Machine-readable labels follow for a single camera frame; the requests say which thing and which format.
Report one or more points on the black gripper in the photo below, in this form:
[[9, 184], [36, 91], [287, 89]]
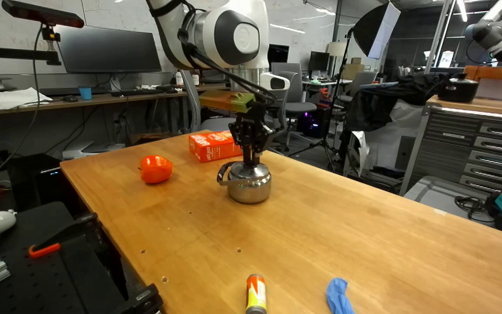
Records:
[[253, 124]]

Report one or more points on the silver kettle lid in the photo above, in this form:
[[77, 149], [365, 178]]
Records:
[[260, 170]]

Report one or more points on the grey background robot arm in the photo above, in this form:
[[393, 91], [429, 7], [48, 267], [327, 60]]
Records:
[[492, 35]]

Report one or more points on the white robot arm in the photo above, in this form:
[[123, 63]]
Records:
[[222, 35]]

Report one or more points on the silver kettle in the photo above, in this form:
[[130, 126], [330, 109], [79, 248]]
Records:
[[250, 189]]

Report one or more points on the orange cracker box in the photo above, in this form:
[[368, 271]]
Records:
[[210, 147]]

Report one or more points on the grey mesh office chair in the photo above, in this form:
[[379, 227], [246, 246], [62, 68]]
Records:
[[217, 123]]

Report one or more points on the orange tomato toy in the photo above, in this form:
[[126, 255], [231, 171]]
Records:
[[156, 170]]

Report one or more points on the small black monitor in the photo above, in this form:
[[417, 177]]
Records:
[[280, 53]]

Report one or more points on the orange yellow tube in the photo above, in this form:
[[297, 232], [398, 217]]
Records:
[[257, 294]]

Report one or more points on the blue cloth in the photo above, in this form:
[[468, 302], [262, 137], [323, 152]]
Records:
[[339, 297]]

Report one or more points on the black softbox light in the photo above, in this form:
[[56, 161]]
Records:
[[375, 28]]

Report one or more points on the large dark monitor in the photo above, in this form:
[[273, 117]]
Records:
[[109, 51]]

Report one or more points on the blue cup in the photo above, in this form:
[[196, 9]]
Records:
[[86, 93]]

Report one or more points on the black bowl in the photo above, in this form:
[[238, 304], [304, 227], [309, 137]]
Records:
[[459, 89]]

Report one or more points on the grey drawer cabinet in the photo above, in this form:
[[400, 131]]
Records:
[[471, 149]]

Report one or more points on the black computer tower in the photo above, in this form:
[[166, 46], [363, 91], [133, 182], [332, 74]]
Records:
[[34, 180]]

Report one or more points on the white papers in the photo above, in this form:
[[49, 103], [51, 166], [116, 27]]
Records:
[[9, 98]]

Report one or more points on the yellow green wrist mount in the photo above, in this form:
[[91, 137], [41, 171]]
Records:
[[226, 102]]

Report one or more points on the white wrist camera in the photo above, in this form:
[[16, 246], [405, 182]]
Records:
[[278, 82]]

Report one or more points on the black camera bar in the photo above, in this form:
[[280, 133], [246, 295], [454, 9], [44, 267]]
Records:
[[43, 13]]

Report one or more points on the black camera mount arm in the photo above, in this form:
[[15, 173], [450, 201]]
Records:
[[13, 55]]

